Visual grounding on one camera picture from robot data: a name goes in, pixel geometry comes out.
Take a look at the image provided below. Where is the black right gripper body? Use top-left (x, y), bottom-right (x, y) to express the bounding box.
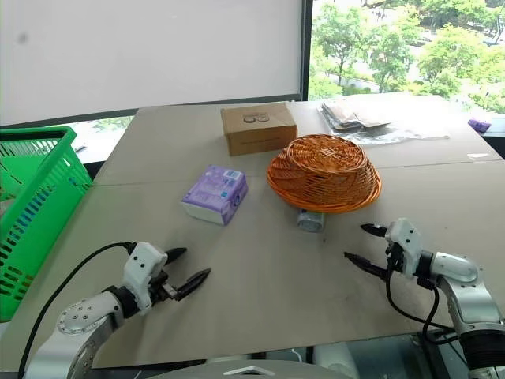
top-left (385, 238), bottom-right (406, 274)

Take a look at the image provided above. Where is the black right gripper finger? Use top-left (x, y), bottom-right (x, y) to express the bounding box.
top-left (343, 251), bottom-right (391, 283)
top-left (360, 223), bottom-right (388, 238)

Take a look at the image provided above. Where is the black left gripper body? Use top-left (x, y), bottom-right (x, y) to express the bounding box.
top-left (148, 268), bottom-right (178, 304)

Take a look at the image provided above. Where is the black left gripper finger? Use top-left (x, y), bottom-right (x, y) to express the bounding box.
top-left (164, 247), bottom-right (188, 265)
top-left (174, 268), bottom-right (212, 302)

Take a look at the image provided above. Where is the orange woven wicker basket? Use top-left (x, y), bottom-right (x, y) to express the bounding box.
top-left (266, 133), bottom-right (383, 215)

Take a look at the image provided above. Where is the green plastic shopping basket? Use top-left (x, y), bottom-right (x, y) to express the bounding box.
top-left (0, 126), bottom-right (94, 324)

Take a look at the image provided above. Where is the small grey tube package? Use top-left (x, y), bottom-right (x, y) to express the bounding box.
top-left (296, 208), bottom-right (327, 234)

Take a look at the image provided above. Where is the purple tissue pack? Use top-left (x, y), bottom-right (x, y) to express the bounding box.
top-left (181, 163), bottom-right (249, 227)

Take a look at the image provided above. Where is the grey robot torso top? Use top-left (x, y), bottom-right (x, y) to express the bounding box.
top-left (155, 358), bottom-right (356, 379)

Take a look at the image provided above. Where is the clear plastic bags pile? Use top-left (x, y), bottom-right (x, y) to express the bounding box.
top-left (317, 98), bottom-right (451, 145)

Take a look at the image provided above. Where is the brown cardboard box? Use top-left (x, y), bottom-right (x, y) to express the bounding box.
top-left (219, 101), bottom-right (298, 157)

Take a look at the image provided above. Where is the purple small object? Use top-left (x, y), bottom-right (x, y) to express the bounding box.
top-left (467, 116), bottom-right (492, 134)

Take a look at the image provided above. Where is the white roller blind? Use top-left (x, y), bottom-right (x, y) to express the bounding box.
top-left (0, 0), bottom-right (305, 127)

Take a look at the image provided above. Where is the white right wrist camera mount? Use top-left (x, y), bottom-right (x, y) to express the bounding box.
top-left (384, 217), bottom-right (423, 280)

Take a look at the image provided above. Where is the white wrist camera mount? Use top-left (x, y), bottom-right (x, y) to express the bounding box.
top-left (384, 217), bottom-right (423, 280)
top-left (122, 242), bottom-right (168, 317)

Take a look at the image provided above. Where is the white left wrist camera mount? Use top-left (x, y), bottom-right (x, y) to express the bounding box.
top-left (122, 242), bottom-right (168, 317)

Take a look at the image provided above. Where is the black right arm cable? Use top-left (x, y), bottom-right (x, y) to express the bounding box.
top-left (385, 252), bottom-right (461, 348)

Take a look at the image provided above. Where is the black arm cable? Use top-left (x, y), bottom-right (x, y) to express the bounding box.
top-left (17, 242), bottom-right (133, 379)
top-left (385, 252), bottom-right (461, 348)

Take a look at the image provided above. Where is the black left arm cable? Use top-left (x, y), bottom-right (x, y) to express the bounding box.
top-left (17, 242), bottom-right (133, 379)

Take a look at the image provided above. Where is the black window frame post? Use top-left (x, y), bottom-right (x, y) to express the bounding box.
top-left (296, 0), bottom-right (316, 102)

